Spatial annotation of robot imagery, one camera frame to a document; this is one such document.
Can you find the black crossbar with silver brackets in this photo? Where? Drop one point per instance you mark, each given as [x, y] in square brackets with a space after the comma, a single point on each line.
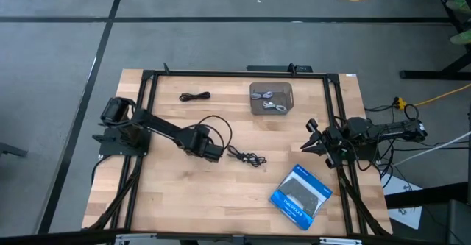
[55, 237]

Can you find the blue game controller box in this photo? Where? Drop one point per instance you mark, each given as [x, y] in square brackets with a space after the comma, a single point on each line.
[301, 197]

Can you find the grey plastic basket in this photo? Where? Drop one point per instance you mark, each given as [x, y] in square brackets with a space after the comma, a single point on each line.
[285, 90]

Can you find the white paper sheet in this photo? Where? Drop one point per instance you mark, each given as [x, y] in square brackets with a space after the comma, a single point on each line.
[404, 215]

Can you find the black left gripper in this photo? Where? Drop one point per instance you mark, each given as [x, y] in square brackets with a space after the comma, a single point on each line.
[202, 142]

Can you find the black aluminium table frame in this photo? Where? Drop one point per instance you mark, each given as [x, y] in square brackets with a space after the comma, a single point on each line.
[239, 74]

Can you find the black table foot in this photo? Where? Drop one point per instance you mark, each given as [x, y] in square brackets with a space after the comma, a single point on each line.
[11, 150]

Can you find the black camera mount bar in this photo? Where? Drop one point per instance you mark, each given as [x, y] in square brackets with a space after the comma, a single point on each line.
[272, 68]

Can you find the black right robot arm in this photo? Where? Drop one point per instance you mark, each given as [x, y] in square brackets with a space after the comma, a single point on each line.
[379, 131]

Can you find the grey box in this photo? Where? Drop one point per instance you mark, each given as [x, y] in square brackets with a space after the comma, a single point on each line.
[460, 223]

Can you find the black floor beam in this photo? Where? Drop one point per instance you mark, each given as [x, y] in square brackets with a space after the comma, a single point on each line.
[423, 199]

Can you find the black floor stand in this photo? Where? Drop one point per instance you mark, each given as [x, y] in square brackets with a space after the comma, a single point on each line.
[434, 74]

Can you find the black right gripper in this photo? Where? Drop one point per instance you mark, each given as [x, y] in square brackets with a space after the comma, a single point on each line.
[331, 142]

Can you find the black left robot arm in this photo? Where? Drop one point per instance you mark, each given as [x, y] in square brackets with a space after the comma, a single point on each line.
[158, 123]

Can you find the green shoe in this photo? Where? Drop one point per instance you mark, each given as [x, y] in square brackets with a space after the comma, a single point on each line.
[460, 4]
[463, 38]

